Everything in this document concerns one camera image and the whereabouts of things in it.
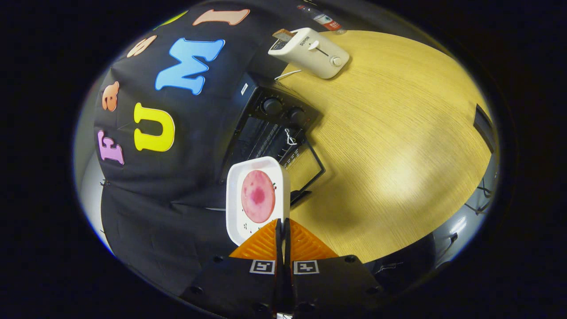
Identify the black bracket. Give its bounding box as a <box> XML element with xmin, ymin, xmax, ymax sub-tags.
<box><xmin>473</xmin><ymin>104</ymin><xmax>495</xmax><ymax>153</ymax></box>

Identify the pink ham slice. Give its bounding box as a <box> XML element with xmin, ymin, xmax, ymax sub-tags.
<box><xmin>241</xmin><ymin>170</ymin><xmax>276</xmax><ymax>223</ymax></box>

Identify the black toaster oven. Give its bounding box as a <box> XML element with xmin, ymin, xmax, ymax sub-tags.
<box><xmin>220</xmin><ymin>73</ymin><xmax>326</xmax><ymax>206</ymax></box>

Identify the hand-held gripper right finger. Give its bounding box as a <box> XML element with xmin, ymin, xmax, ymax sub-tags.
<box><xmin>283</xmin><ymin>218</ymin><xmax>386</xmax><ymax>317</ymax></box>

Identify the white square plate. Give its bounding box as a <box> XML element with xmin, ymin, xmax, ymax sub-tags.
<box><xmin>226</xmin><ymin>156</ymin><xmax>291</xmax><ymax>246</ymax></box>

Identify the black backdrop cloth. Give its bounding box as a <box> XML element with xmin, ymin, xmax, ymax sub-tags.
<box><xmin>93</xmin><ymin>0</ymin><xmax>355</xmax><ymax>297</ymax></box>

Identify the clear plastic water bottle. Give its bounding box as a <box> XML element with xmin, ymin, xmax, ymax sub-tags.
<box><xmin>297</xmin><ymin>4</ymin><xmax>346</xmax><ymax>34</ymax></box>

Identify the white pop-up toaster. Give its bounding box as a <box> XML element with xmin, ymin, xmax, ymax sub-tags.
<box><xmin>268</xmin><ymin>27</ymin><xmax>350</xmax><ymax>79</ymax></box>

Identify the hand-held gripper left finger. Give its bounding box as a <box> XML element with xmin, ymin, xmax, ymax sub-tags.
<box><xmin>179</xmin><ymin>218</ymin><xmax>284</xmax><ymax>319</ymax></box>

